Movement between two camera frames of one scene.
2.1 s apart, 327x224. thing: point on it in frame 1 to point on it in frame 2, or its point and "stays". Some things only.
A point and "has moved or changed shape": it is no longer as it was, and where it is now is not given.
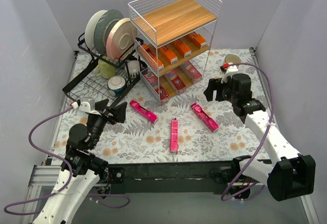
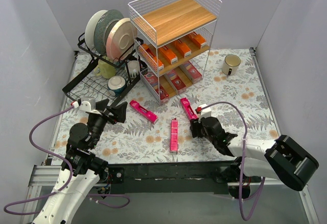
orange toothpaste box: x=167 y=55 stays
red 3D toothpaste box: x=176 y=78 stays
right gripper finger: x=212 y=86 to x=195 y=127
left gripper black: x=108 y=115 stays
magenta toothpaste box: x=173 y=144 stays
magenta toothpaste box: x=208 y=121 has moved or changed shape
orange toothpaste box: x=154 y=59 stays
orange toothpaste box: x=183 y=48 stays
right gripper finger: x=219 y=89 to x=202 y=132
